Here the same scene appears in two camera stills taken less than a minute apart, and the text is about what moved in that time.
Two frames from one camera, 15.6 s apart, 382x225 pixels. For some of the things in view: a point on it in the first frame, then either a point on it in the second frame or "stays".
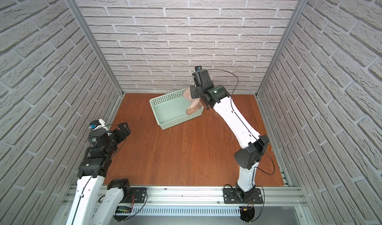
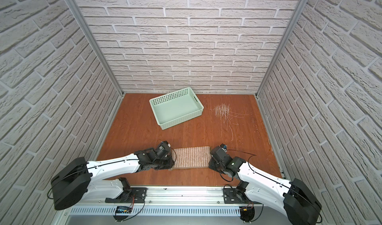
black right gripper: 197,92 to 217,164
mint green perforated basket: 169,109 stays
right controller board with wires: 247,212 stays
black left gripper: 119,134 to 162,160
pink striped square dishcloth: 196,105 to 192,157
